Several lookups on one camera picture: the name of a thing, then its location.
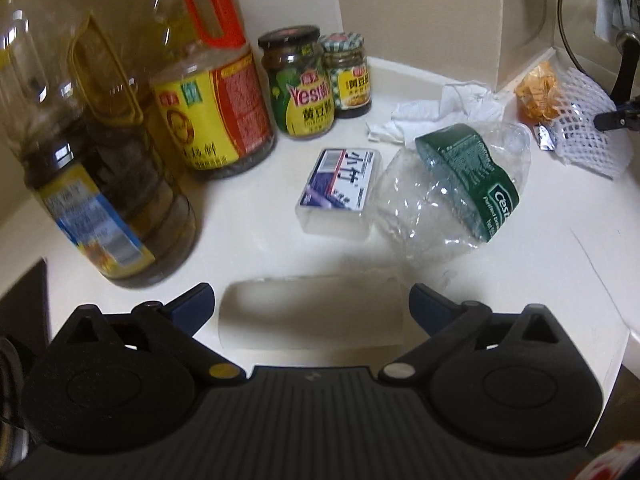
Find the red white printed clothing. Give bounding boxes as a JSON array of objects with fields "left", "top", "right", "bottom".
[{"left": 575, "top": 440, "right": 640, "bottom": 480}]

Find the large oil bottle orange handle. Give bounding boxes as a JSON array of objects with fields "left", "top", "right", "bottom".
[{"left": 145, "top": 0, "right": 277, "bottom": 180}]

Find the glass pot lid black handle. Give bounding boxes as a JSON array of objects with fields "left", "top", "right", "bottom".
[{"left": 557, "top": 0, "right": 640, "bottom": 106}]

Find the large oil bottle blue label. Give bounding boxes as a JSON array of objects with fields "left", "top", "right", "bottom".
[{"left": 0, "top": 0, "right": 198, "bottom": 290}]

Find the glass jar green label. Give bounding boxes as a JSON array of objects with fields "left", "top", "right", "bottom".
[{"left": 257, "top": 25, "right": 337, "bottom": 140}]

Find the crushed clear bottle green label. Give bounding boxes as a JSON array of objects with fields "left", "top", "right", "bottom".
[{"left": 367, "top": 122, "right": 532, "bottom": 261}]

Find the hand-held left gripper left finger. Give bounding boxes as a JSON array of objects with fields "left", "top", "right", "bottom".
[{"left": 52, "top": 282, "right": 248, "bottom": 388}]

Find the white tissue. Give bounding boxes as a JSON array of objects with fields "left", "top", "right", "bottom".
[{"left": 366, "top": 81, "right": 505, "bottom": 142}]

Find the translucent box with printed label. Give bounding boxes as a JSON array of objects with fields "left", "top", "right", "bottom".
[{"left": 297, "top": 147, "right": 385, "bottom": 242}]

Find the small jar checkered lid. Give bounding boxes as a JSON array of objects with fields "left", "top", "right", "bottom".
[{"left": 320, "top": 32, "right": 373, "bottom": 119}]

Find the white foam fruit net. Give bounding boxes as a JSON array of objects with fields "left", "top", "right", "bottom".
[{"left": 542, "top": 64, "right": 632, "bottom": 181}]

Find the orange snack wrapper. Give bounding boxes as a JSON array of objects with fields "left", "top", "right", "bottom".
[{"left": 515, "top": 61, "right": 561, "bottom": 123}]

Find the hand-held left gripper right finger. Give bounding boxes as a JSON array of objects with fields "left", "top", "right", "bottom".
[{"left": 377, "top": 282, "right": 571, "bottom": 386}]

